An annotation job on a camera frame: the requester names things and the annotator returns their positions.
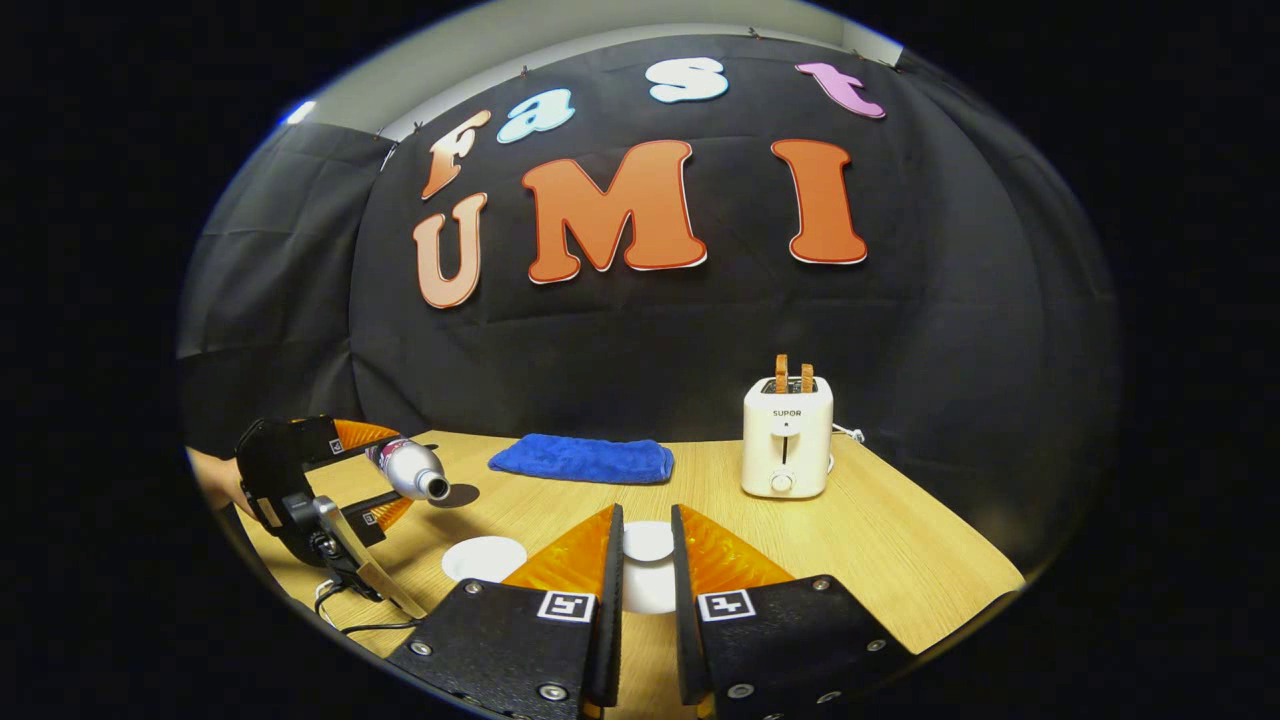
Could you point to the blue towel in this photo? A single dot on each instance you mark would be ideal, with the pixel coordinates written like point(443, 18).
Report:
point(585, 460)

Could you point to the silver water bottle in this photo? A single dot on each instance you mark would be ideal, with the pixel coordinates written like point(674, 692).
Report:
point(410, 468)

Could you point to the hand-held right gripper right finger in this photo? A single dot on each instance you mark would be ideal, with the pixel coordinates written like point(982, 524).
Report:
point(685, 640)

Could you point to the white toaster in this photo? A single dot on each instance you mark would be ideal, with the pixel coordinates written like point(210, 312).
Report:
point(787, 440)

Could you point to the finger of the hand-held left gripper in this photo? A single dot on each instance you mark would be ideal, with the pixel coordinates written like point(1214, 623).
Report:
point(380, 512)
point(350, 440)

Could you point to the ceiling light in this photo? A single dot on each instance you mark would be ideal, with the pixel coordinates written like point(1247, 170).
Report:
point(300, 112)

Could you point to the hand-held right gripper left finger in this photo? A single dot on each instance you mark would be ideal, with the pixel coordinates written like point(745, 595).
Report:
point(612, 640)

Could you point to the black backdrop cloth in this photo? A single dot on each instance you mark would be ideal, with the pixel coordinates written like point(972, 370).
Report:
point(640, 350)

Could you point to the white teacup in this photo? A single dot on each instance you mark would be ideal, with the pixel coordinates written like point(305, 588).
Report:
point(484, 560)

